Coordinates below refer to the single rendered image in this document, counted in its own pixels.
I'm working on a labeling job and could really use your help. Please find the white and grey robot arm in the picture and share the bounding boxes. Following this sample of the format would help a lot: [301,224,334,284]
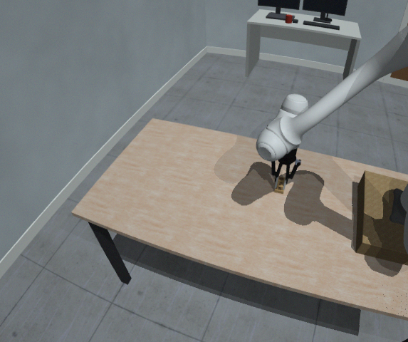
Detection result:
[256,25,408,254]

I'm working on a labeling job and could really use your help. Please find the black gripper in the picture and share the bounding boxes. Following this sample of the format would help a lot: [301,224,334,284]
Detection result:
[271,149,301,190]

